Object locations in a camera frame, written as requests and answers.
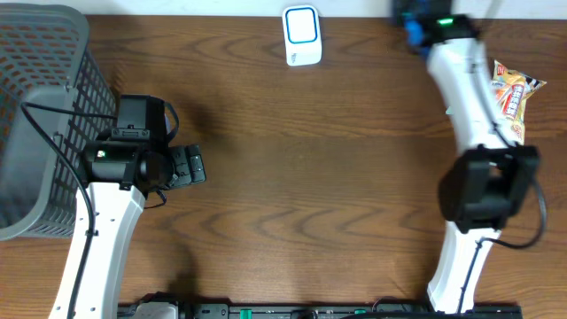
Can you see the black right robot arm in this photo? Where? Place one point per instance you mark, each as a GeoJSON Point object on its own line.
{"type": "Point", "coordinates": [492, 173]}

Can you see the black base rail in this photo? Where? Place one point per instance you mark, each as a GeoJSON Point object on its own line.
{"type": "Point", "coordinates": [162, 309]}

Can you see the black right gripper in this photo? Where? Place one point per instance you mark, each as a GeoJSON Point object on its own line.
{"type": "Point", "coordinates": [397, 10]}

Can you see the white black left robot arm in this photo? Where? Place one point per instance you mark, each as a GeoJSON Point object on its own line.
{"type": "Point", "coordinates": [116, 179]}

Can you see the black plastic mesh basket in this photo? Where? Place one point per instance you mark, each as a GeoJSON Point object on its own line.
{"type": "Point", "coordinates": [52, 92]}

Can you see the white barcode scanner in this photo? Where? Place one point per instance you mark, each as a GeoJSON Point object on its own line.
{"type": "Point", "coordinates": [302, 35]}

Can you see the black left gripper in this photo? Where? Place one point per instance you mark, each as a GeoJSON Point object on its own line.
{"type": "Point", "coordinates": [190, 164]}

